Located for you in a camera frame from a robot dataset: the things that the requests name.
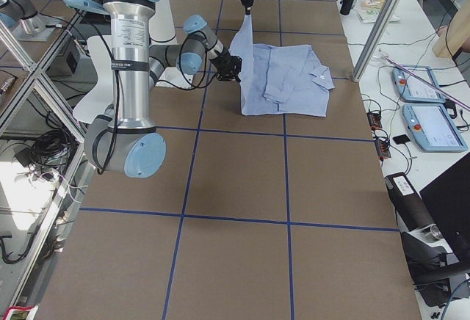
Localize white chair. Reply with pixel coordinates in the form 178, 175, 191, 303
73, 35, 114, 124

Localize blue white striped shirt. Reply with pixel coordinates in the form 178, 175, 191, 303
229, 15, 334, 117

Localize coiled black cables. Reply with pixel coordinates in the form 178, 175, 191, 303
31, 128, 80, 170

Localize aluminium frame post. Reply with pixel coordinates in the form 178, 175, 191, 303
352, 0, 400, 82

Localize black camera stand base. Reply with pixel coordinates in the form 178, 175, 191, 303
400, 232, 469, 307

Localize black laptop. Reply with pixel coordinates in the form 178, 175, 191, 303
420, 155, 470, 261

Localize small black card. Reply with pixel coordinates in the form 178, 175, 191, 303
392, 134, 411, 145

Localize lower teach pendant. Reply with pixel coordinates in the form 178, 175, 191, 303
402, 103, 468, 153

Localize teach pendant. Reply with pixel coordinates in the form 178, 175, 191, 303
402, 103, 468, 153
392, 65, 445, 103

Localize upper teach pendant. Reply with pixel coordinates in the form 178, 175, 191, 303
392, 65, 445, 103

